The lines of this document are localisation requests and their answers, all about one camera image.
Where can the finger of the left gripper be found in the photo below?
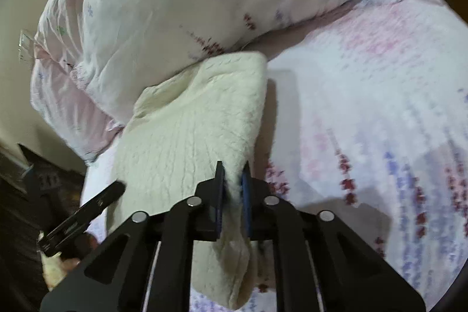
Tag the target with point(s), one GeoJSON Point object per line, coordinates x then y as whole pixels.
{"type": "Point", "coordinates": [95, 206]}

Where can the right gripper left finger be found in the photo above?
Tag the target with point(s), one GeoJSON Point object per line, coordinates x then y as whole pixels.
{"type": "Point", "coordinates": [146, 263]}

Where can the person's left hand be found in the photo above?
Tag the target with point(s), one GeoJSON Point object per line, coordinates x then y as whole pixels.
{"type": "Point", "coordinates": [56, 268]}

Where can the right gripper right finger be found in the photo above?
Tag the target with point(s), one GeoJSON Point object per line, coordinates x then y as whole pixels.
{"type": "Point", "coordinates": [320, 263]}

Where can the cream cable-knit sweater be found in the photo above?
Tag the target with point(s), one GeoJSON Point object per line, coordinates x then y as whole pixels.
{"type": "Point", "coordinates": [180, 129]}

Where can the pink floral quilt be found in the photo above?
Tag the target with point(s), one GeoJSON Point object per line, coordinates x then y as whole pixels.
{"type": "Point", "coordinates": [93, 58]}

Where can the floral bed sheet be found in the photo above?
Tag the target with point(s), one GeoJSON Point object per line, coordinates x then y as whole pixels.
{"type": "Point", "coordinates": [367, 117]}

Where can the dark wooden furniture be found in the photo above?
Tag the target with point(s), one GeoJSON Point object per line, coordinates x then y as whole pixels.
{"type": "Point", "coordinates": [22, 281]}

